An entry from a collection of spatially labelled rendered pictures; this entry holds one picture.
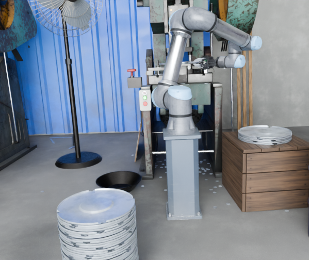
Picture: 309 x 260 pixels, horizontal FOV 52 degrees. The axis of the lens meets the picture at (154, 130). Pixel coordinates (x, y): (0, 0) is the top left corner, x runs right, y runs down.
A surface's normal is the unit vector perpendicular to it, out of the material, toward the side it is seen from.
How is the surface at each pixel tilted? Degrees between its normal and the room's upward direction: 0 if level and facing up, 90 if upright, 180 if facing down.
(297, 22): 90
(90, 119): 90
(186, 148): 90
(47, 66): 90
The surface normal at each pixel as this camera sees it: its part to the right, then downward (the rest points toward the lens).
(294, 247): -0.04, -0.97
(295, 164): 0.06, 0.22
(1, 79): 1.00, -0.03
